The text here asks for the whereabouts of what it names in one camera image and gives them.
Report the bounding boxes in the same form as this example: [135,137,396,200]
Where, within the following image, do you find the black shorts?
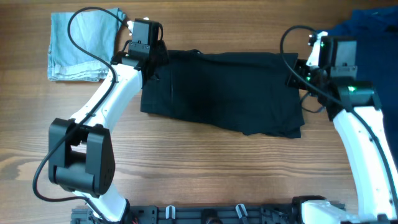
[141,50,304,139]

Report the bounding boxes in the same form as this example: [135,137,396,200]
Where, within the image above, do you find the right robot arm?
[288,34,397,223]

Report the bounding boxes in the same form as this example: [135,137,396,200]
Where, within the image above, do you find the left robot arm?
[43,19,169,223]

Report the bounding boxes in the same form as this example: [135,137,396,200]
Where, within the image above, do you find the folded light blue jeans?
[47,8,126,82]

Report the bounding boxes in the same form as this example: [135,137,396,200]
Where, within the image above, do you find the blue t-shirt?
[327,6,397,162]

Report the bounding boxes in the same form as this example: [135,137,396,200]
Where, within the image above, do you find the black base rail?
[70,202,347,224]

